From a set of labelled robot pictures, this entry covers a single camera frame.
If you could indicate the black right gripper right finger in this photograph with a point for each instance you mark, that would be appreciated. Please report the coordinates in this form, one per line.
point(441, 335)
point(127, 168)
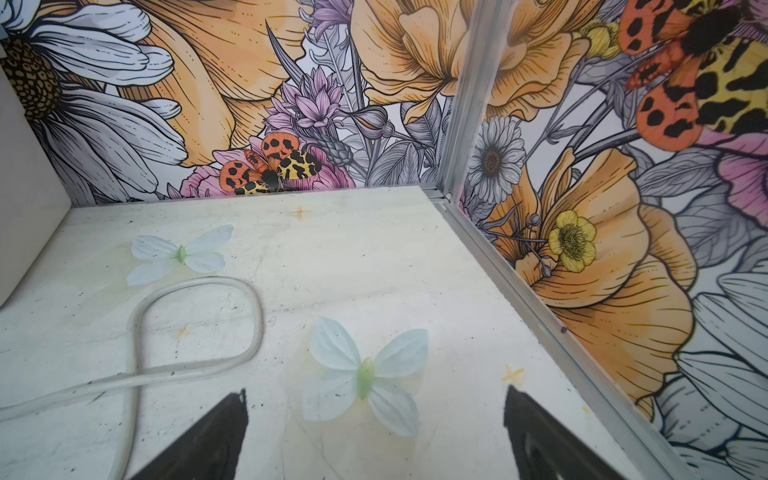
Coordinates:
point(544, 448)

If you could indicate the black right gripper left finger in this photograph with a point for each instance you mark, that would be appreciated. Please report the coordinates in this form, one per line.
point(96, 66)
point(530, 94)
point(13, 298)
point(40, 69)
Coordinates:
point(209, 449)

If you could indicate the white blue-lid storage box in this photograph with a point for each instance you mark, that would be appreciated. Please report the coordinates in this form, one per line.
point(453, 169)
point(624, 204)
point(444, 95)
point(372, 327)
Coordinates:
point(33, 199)

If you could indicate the aluminium corner frame post right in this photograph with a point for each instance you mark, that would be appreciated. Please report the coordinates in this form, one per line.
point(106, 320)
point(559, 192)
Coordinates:
point(487, 41)

